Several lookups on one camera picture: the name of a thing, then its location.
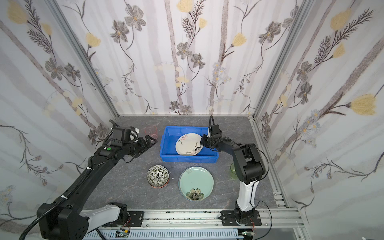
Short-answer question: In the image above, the white slotted cable duct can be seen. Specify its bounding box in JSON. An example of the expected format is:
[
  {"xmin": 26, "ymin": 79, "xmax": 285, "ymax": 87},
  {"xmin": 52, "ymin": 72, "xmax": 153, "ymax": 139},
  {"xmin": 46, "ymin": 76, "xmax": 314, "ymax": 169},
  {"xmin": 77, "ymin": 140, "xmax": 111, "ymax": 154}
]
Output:
[{"xmin": 100, "ymin": 229, "xmax": 244, "ymax": 240}]

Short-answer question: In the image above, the aluminium rail frame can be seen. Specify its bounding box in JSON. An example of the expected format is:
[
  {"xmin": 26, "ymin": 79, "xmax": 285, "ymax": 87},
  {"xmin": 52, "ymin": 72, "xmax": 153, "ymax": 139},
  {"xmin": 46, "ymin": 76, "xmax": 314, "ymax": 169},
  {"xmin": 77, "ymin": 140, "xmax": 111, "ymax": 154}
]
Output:
[{"xmin": 85, "ymin": 192, "xmax": 310, "ymax": 240}]

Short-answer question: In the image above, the black white patterned bowl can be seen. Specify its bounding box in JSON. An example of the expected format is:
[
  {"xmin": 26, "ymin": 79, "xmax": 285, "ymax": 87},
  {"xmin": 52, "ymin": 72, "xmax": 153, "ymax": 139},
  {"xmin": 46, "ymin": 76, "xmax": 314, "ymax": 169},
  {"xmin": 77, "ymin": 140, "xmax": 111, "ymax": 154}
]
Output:
[{"xmin": 147, "ymin": 165, "xmax": 170, "ymax": 189}]

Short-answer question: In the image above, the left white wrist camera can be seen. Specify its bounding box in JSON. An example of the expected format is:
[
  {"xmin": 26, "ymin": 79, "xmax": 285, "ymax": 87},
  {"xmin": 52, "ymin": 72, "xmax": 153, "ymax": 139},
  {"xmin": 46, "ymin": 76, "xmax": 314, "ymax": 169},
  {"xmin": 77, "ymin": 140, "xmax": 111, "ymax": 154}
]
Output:
[{"xmin": 129, "ymin": 127, "xmax": 140, "ymax": 142}]

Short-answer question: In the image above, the cream floral plate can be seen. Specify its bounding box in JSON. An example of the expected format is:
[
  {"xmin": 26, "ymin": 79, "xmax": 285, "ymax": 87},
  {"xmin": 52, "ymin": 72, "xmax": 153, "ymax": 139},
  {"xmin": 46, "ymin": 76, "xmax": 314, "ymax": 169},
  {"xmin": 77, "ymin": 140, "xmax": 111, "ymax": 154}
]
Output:
[{"xmin": 175, "ymin": 133, "xmax": 203, "ymax": 156}]

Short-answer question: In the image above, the pink glass cup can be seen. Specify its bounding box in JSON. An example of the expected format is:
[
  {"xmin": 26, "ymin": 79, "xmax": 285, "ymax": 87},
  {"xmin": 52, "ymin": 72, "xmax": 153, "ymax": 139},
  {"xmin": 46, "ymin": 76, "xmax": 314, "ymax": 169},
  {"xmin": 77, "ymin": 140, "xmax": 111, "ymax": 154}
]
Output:
[{"xmin": 143, "ymin": 126, "xmax": 158, "ymax": 140}]

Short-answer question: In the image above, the mint green flower plate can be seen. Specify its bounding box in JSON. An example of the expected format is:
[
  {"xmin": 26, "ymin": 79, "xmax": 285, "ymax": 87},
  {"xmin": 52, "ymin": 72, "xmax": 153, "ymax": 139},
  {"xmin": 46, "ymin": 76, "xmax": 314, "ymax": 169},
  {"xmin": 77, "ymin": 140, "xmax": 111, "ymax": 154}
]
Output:
[{"xmin": 179, "ymin": 167, "xmax": 215, "ymax": 202}]

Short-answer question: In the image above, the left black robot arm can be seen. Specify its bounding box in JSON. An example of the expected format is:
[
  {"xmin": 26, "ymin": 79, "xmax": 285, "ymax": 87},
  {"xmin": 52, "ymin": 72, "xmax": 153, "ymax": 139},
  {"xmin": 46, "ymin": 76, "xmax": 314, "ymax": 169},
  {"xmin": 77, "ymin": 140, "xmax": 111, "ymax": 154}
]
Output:
[{"xmin": 19, "ymin": 123, "xmax": 158, "ymax": 240}]

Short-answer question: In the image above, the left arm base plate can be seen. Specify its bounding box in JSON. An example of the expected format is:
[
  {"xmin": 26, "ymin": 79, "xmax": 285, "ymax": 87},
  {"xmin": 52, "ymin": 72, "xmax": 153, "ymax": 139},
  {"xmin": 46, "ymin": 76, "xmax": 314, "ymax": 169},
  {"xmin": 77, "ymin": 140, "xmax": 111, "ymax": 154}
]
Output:
[{"xmin": 102, "ymin": 210, "xmax": 144, "ymax": 228}]

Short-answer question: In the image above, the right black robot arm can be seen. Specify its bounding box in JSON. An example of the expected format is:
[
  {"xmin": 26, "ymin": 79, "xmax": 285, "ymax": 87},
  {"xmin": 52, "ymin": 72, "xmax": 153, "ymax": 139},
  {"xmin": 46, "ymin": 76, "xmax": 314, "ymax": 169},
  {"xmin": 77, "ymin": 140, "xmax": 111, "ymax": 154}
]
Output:
[{"xmin": 201, "ymin": 116, "xmax": 267, "ymax": 225}]

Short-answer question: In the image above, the blue plastic bin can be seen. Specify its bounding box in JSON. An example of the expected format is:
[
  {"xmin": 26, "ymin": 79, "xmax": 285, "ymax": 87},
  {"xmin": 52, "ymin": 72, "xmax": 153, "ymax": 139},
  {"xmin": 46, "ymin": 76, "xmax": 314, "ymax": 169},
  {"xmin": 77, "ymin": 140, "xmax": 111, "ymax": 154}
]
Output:
[{"xmin": 160, "ymin": 126, "xmax": 219, "ymax": 164}]

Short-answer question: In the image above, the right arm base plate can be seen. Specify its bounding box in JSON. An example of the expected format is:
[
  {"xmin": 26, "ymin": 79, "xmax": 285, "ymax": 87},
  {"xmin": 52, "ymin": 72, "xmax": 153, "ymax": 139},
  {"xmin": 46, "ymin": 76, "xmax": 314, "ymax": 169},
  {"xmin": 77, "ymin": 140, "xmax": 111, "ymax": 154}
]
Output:
[{"xmin": 218, "ymin": 209, "xmax": 262, "ymax": 227}]

